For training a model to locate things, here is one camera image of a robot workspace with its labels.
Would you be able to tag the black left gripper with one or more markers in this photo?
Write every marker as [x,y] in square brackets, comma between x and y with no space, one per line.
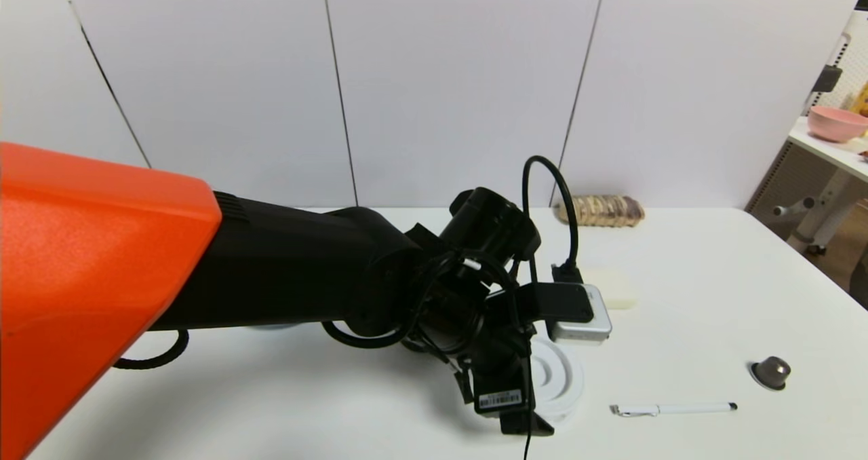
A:
[500,399]

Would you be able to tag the white plastic spool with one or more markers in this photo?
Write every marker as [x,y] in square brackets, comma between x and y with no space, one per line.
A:
[563,378]

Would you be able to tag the orange and black left arm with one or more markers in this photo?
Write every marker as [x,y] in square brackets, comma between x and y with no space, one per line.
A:
[271,270]

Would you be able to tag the white pen with black tip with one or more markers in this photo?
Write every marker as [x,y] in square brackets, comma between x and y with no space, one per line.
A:
[671,408]

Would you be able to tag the cream soap bar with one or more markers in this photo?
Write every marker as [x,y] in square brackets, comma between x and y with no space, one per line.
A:
[620,290]

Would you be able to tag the brown striped bread loaf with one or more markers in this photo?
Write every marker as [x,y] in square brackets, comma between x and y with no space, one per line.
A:
[607,210]

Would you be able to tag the dark grey coffee capsule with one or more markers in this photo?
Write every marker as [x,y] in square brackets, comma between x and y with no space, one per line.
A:
[772,371]

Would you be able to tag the white side table leg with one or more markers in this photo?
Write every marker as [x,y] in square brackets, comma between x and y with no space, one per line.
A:
[824,209]

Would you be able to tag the white side table top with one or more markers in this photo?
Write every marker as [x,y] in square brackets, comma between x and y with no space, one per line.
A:
[831,150]

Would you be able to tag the pink bowl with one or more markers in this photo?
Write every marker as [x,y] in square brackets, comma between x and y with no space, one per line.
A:
[835,124]

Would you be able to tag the yellow package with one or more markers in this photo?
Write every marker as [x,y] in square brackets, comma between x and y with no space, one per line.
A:
[862,100]

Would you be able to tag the white pegboard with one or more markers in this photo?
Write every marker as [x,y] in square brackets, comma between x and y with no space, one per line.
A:
[853,60]

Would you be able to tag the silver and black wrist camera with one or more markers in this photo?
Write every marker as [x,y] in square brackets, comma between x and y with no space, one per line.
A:
[576,314]

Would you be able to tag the black bracket on pegboard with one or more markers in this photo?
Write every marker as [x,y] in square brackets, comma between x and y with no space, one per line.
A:
[826,79]

